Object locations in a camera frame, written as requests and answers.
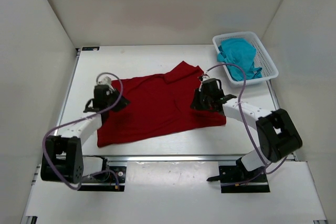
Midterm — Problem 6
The red t shirt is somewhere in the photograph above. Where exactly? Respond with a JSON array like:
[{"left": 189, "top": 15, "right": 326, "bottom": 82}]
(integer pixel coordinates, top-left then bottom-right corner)
[{"left": 97, "top": 61, "right": 226, "bottom": 147}]

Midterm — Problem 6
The teal t shirt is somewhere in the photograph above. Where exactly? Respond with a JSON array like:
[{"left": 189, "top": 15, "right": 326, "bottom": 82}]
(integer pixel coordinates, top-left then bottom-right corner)
[{"left": 217, "top": 38, "right": 262, "bottom": 81}]

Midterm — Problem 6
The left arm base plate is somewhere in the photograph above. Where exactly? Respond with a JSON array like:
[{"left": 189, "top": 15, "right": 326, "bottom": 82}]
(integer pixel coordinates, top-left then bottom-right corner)
[{"left": 79, "top": 156, "right": 127, "bottom": 192}]

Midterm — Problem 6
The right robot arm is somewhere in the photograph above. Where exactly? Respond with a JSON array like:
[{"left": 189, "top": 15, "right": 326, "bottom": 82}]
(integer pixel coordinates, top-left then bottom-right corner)
[{"left": 191, "top": 76, "right": 302, "bottom": 186}]

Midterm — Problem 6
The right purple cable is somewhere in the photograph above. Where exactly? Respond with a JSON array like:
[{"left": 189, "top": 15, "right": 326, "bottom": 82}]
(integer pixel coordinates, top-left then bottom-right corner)
[{"left": 198, "top": 63, "right": 288, "bottom": 187}]

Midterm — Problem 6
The aluminium front rail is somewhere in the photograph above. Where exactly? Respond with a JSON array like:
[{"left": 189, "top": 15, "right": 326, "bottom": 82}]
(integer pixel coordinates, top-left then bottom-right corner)
[{"left": 105, "top": 155, "right": 242, "bottom": 162}]

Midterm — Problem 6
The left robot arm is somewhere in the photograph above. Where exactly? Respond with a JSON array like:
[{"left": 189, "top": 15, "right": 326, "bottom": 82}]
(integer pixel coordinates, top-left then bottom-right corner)
[{"left": 40, "top": 84, "right": 130, "bottom": 190}]

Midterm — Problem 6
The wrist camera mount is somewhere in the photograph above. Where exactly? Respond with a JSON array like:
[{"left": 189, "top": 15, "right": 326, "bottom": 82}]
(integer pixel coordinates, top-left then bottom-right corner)
[
  {"left": 198, "top": 72, "right": 209, "bottom": 82},
  {"left": 97, "top": 76, "right": 113, "bottom": 90}
]

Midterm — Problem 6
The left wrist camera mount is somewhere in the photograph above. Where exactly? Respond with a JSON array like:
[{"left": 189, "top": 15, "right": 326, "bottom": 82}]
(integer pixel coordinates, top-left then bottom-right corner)
[{"left": 97, "top": 76, "right": 113, "bottom": 90}]

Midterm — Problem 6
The white plastic basket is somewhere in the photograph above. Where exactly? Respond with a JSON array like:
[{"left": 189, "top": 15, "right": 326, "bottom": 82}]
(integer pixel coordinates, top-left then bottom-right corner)
[{"left": 213, "top": 31, "right": 279, "bottom": 86}]

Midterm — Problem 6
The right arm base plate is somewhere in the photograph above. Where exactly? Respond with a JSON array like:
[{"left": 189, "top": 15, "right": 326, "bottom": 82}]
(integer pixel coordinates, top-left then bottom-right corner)
[{"left": 218, "top": 165, "right": 270, "bottom": 194}]

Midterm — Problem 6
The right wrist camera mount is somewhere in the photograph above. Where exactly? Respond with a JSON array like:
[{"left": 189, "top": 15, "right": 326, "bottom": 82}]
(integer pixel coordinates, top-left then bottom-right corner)
[{"left": 198, "top": 72, "right": 209, "bottom": 82}]

